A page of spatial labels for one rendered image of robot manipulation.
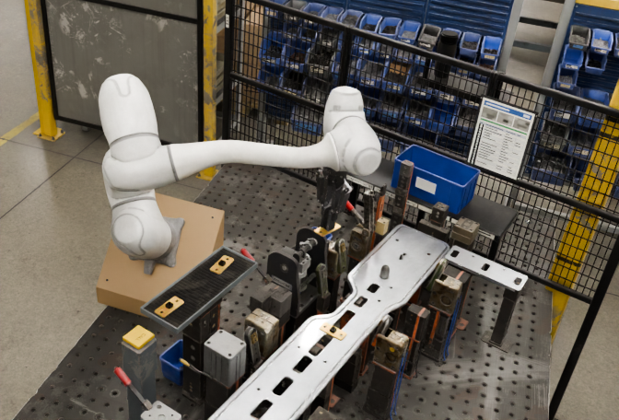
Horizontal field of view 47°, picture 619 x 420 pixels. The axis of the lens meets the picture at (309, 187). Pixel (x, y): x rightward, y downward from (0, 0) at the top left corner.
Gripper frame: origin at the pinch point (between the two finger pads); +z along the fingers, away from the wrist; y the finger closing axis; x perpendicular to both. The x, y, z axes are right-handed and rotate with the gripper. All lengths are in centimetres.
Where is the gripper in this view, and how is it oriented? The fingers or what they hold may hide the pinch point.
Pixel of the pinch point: (328, 217)
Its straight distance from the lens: 213.4
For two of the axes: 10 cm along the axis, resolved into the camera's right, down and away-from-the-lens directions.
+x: 6.9, -3.1, 6.5
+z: -1.0, 8.5, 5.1
